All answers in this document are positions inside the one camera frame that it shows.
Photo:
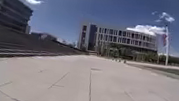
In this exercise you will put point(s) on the pale building with dark windows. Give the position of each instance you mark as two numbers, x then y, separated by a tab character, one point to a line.
123	36

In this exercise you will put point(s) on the row of trees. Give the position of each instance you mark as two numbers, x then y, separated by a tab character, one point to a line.
127	53

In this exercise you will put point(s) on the pale concrete slab pavement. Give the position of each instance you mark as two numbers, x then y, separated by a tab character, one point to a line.
105	89

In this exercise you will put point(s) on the pale flagpole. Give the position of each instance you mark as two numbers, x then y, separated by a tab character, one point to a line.
167	50

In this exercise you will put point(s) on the grey concrete steps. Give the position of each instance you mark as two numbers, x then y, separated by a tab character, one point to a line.
6	51

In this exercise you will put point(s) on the dark sloped retaining wall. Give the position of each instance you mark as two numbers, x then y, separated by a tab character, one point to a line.
18	38

